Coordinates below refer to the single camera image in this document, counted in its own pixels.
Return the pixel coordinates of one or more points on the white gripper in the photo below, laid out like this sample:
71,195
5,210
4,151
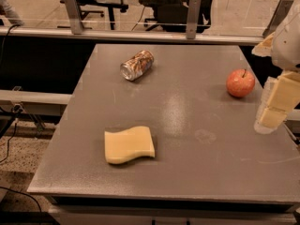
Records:
289,49

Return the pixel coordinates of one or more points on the red apple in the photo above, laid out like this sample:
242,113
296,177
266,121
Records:
240,83

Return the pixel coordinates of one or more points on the yellow sponge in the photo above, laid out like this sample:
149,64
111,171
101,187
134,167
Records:
126,145

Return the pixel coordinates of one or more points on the grey table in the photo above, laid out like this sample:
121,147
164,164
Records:
211,166

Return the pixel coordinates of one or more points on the black office chair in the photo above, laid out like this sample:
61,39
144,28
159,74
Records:
172,15

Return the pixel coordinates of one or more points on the crushed soda can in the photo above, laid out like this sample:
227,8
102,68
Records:
137,65

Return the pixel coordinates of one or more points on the metal rail with brackets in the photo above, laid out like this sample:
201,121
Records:
239,22

